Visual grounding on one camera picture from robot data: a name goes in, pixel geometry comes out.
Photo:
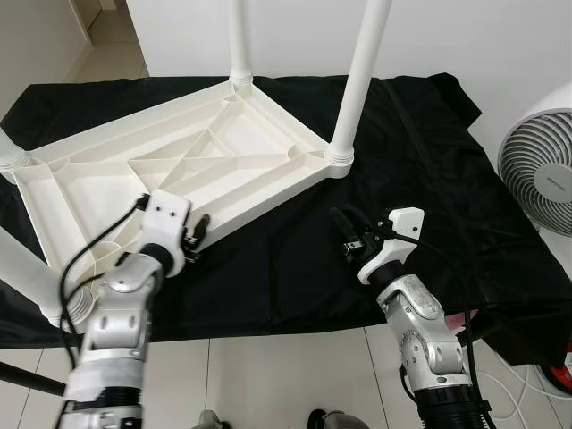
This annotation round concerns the black metal table leg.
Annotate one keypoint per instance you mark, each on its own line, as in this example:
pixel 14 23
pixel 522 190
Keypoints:
pixel 31 377
pixel 478 329

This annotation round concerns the grey robot leg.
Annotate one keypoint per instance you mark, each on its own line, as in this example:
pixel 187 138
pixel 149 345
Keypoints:
pixel 340 420
pixel 213 420

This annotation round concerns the white plastic table top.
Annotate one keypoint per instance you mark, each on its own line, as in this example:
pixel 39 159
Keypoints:
pixel 223 152

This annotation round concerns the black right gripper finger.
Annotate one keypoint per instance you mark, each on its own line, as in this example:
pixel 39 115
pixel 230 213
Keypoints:
pixel 342 225
pixel 358 218

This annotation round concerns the black fabric table cover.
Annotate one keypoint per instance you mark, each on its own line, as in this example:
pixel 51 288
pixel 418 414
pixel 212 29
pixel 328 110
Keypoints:
pixel 429 197

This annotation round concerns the grey robot left leg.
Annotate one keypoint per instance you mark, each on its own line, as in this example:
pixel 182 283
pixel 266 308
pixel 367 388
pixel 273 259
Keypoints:
pixel 213 420

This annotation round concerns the red round device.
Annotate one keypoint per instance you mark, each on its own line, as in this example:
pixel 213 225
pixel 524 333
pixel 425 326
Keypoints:
pixel 563 377

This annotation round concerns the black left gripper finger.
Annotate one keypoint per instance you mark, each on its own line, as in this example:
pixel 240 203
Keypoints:
pixel 203 229

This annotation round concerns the grey robot right leg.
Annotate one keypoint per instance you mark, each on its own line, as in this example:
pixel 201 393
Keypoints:
pixel 340 420

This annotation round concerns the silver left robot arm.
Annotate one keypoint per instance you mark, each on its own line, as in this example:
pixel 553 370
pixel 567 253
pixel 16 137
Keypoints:
pixel 116 331

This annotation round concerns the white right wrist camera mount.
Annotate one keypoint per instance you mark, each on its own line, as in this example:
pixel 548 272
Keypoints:
pixel 398 241

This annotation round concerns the white pedestal fan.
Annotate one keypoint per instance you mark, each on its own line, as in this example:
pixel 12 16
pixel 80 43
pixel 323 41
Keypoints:
pixel 541 161

